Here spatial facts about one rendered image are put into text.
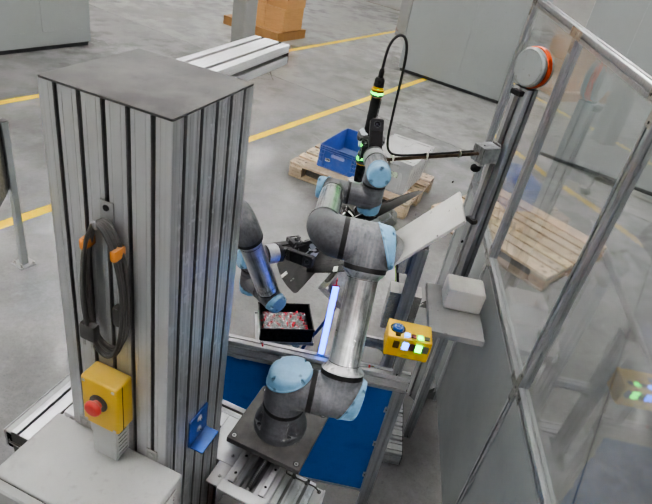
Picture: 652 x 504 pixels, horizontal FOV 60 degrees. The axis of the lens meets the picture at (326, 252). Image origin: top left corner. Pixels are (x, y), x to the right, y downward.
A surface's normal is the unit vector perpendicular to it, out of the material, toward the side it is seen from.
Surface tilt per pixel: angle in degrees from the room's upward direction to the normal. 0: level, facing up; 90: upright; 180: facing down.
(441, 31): 90
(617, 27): 90
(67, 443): 0
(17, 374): 0
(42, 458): 0
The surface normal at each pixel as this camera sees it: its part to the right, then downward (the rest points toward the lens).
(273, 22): -0.54, 0.38
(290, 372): 0.04, -0.84
